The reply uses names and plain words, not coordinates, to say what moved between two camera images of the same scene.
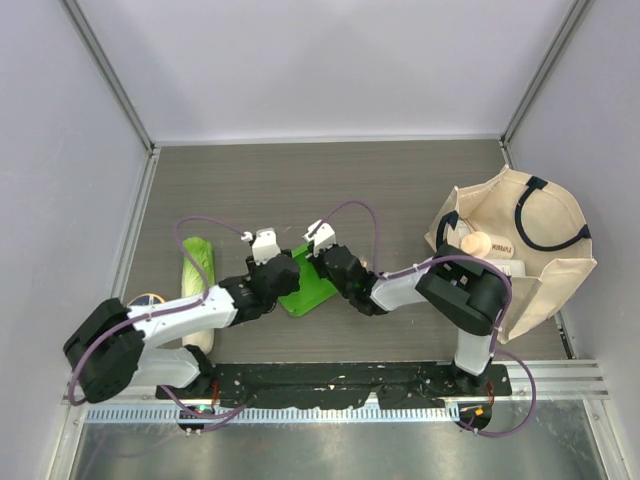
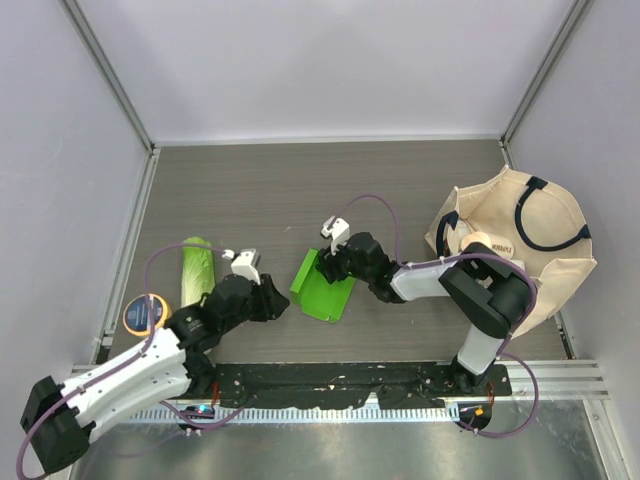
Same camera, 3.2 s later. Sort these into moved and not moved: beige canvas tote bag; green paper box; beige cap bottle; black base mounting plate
Moved: green paper box
Not moved: beige canvas tote bag; beige cap bottle; black base mounting plate
